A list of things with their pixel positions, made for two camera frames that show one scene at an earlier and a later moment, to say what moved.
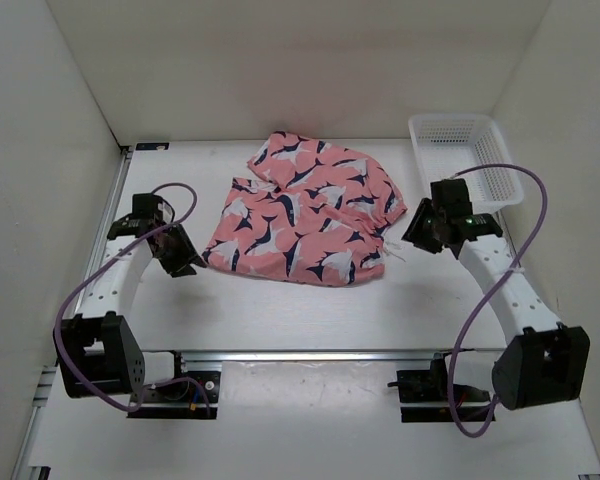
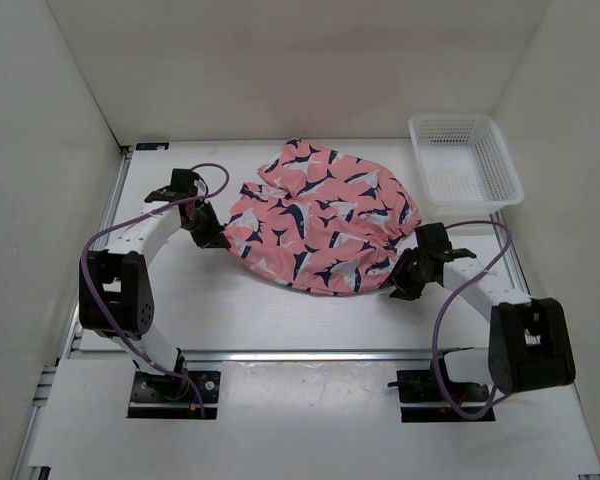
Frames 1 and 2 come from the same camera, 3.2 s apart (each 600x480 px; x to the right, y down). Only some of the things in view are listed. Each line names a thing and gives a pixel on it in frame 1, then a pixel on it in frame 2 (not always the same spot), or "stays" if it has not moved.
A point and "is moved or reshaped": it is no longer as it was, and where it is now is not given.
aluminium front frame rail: [337, 357] stays
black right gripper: [414, 234] -> [405, 289]
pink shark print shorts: [310, 210] is moved or reshaped
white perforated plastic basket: [449, 143] stays
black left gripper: [179, 267] -> [214, 237]
